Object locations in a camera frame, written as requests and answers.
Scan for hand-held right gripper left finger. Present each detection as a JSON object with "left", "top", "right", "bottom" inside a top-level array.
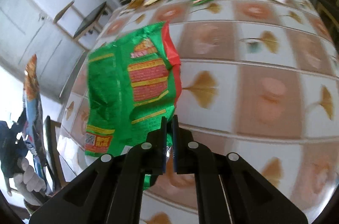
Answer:
[{"left": 29, "top": 115, "right": 168, "bottom": 224}]

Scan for leaf patterned tablecloth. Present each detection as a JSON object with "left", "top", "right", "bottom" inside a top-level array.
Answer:
[{"left": 57, "top": 0, "right": 339, "bottom": 224}]

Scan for white panelled door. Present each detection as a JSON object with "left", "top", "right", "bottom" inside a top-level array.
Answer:
[{"left": 0, "top": 0, "right": 88, "bottom": 103}]

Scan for brown yellow packet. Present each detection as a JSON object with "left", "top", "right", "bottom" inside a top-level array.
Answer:
[{"left": 127, "top": 0, "right": 145, "bottom": 9}]

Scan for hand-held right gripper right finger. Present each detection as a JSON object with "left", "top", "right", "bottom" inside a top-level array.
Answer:
[{"left": 172, "top": 114, "right": 309, "bottom": 224}]

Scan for person's left hand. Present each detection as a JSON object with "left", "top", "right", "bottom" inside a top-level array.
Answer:
[{"left": 13, "top": 157, "right": 47, "bottom": 193}]

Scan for green red snack bag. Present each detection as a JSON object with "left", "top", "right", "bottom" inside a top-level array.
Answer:
[{"left": 84, "top": 21, "right": 183, "bottom": 191}]

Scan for wooden chair black seat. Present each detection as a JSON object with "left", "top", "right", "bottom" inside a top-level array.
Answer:
[{"left": 53, "top": 0, "right": 113, "bottom": 42}]

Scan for pink blue snack bag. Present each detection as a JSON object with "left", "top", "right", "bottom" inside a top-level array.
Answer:
[{"left": 22, "top": 54, "right": 49, "bottom": 194}]

